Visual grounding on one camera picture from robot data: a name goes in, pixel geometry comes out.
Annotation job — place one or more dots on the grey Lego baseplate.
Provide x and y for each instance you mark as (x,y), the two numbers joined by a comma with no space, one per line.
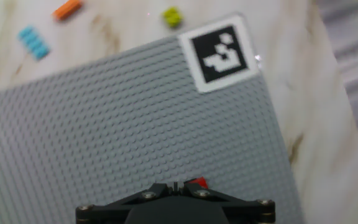
(120,124)

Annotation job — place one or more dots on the black white ArUco marker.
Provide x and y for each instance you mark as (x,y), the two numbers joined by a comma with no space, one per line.
(218,54)

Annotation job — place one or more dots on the small lime Lego brick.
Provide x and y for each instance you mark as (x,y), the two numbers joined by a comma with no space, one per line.
(172,17)

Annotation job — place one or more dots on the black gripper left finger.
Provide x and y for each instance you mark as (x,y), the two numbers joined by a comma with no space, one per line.
(110,207)

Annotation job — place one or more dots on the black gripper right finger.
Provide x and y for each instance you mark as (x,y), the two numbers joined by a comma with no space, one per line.
(244,207)

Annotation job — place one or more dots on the cyan Lego brick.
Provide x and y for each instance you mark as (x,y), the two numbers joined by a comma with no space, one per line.
(34,43)

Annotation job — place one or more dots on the red Lego brick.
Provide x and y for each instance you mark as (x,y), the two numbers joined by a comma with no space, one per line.
(200,182)

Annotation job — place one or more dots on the orange Lego brick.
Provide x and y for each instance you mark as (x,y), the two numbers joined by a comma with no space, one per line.
(67,9)

